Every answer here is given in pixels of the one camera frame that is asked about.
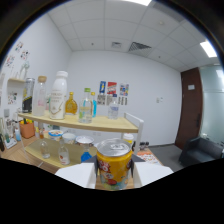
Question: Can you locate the light blue white container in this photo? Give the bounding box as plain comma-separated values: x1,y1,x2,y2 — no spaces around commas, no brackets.
14,129,22,142

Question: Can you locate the brown door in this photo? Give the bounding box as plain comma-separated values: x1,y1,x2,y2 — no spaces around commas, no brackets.
174,67,204,151

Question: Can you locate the light blue drink bottle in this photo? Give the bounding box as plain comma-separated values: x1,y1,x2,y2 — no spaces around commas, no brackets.
90,91,98,119

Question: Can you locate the large white bottle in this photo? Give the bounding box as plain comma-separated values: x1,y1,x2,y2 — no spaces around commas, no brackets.
49,70,69,121

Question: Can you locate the red wall poster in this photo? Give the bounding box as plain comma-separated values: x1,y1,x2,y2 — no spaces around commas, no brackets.
107,81,118,96

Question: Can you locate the orange storage basket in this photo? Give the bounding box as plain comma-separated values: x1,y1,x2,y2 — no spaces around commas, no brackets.
18,120,36,140

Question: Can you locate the wooden wall shelf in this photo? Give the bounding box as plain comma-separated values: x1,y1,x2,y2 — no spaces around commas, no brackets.
7,77,27,84

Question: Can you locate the drawing sheet on wall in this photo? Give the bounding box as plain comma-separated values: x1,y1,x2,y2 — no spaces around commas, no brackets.
7,91,19,105

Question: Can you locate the yellow drink can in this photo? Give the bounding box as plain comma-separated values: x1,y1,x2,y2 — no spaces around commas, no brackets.
95,137,134,192

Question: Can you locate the black armchair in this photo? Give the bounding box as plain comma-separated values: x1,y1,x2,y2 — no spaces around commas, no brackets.
178,136,224,168

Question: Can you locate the white blue wall poster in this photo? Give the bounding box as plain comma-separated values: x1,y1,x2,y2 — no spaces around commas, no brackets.
119,83,130,97

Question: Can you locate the glass jar cork lid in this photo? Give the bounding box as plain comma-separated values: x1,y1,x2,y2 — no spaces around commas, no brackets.
32,75,48,117

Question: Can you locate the ceiling light panel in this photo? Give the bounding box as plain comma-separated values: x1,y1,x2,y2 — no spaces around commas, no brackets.
123,0,153,7
199,40,218,59

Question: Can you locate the two-tier wooden shelf rack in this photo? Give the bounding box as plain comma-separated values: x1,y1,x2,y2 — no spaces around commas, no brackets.
17,111,145,174

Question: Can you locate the amber glass bottle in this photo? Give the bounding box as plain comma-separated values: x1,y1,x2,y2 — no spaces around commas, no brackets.
64,91,79,116

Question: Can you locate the square ceiling diffuser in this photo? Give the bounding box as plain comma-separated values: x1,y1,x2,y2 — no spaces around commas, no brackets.
110,41,123,49

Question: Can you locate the white bowl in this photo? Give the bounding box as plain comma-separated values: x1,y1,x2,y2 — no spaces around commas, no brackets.
61,132,77,145

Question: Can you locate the ceiling air vent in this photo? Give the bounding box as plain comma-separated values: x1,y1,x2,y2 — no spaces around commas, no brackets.
127,41,153,53

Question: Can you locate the bowl with blue rim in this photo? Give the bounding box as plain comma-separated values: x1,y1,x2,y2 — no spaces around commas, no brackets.
48,129,64,142

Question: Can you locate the black and yellow can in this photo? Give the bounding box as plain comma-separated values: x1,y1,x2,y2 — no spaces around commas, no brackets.
21,77,36,114

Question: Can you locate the bowl with silver lid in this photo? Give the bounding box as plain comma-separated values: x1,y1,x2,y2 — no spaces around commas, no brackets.
75,135,95,146

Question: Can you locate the orange patterned paper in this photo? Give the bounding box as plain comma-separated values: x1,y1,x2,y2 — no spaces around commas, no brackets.
135,150,162,166

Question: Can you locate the white kitchen scale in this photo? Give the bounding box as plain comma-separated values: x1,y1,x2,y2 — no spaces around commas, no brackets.
3,137,18,150

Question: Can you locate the small water bottle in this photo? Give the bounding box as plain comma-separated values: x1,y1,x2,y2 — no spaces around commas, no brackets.
107,94,120,120

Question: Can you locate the clear bottle red label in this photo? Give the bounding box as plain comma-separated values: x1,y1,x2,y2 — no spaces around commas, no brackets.
57,139,71,166

